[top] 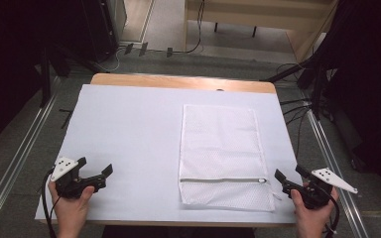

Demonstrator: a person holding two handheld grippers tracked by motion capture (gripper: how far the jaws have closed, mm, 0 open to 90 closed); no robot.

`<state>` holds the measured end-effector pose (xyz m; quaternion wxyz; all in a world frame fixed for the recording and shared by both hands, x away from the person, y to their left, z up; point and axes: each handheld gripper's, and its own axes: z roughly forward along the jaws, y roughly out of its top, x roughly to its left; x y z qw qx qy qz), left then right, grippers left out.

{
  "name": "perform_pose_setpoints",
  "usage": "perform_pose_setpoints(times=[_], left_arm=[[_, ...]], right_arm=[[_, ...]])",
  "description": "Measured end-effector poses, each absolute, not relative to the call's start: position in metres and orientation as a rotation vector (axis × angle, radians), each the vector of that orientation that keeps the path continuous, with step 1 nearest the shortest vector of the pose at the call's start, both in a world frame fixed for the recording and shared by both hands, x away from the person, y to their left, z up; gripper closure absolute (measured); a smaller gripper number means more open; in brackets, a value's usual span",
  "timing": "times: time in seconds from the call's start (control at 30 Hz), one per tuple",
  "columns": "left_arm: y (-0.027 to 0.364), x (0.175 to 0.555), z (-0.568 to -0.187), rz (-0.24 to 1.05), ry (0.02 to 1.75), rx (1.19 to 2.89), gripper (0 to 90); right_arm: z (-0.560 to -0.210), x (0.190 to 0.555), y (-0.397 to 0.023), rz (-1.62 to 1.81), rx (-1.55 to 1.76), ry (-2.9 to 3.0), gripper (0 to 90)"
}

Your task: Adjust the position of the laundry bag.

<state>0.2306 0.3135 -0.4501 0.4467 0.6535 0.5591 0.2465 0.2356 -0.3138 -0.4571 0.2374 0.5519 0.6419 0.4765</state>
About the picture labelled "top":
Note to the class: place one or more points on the black computer tower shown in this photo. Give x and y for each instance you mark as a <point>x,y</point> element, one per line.
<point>104,26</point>

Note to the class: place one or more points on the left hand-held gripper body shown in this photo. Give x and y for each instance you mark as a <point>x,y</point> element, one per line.
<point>68,180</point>

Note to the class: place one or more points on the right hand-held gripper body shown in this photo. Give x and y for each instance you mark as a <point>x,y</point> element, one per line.
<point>317,188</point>

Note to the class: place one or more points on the person's dark clothing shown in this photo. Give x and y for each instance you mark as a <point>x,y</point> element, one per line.
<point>178,232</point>

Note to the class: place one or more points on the black floor bracket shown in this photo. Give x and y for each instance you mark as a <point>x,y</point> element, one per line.
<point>169,52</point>
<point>128,48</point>
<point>143,49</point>

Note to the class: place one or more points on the metal floor rail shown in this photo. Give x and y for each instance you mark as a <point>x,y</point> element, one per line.
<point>16,158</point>
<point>334,165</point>

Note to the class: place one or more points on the black curtain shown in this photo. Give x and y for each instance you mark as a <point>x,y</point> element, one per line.
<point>370,82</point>
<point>16,59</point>

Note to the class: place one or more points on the light wooden platform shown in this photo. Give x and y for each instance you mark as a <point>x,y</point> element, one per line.
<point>261,16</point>

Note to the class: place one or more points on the black metal stand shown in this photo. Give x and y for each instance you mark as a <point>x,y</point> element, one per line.
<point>45,76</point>

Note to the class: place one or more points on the person's left hand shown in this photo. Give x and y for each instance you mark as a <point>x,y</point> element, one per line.
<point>71,211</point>

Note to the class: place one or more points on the white table cover sheet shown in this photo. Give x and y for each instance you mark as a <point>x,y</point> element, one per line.
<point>129,139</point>

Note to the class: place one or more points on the white mesh laundry bag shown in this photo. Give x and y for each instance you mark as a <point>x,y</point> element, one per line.
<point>223,148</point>

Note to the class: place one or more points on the wooden table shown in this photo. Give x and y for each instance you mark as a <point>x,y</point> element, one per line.
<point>178,81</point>

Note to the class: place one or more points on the person's right hand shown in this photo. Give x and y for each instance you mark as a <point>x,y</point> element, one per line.
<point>311,219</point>

